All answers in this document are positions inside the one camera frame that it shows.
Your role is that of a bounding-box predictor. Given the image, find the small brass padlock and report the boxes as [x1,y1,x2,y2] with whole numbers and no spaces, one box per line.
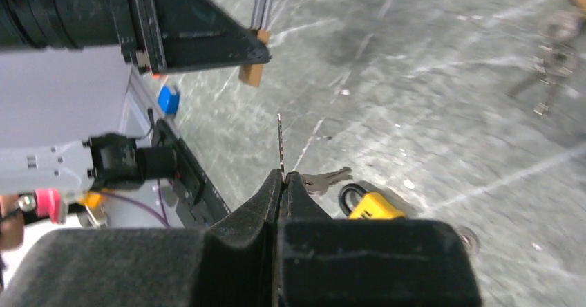
[239,0,274,87]

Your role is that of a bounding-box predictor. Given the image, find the silver keys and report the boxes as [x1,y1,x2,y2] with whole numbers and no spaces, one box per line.
[507,10,585,116]

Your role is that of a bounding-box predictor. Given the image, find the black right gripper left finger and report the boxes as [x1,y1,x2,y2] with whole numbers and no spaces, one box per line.
[1,169,283,306]

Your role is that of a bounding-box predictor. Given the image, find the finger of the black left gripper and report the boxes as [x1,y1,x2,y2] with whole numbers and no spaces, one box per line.
[151,0,270,74]

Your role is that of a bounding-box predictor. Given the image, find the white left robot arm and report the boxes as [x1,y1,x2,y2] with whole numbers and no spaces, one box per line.
[1,0,270,201]

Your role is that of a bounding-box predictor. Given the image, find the blue round cap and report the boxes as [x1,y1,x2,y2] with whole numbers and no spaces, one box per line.
[157,84,180,116]

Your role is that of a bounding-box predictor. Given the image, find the yellow padlock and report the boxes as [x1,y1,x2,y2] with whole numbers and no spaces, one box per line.
[338,183,407,220]

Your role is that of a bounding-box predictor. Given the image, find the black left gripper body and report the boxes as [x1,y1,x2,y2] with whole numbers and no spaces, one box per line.
[1,0,167,73]

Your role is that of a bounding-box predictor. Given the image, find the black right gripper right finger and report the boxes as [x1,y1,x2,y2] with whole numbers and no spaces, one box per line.
[277,173,482,306]

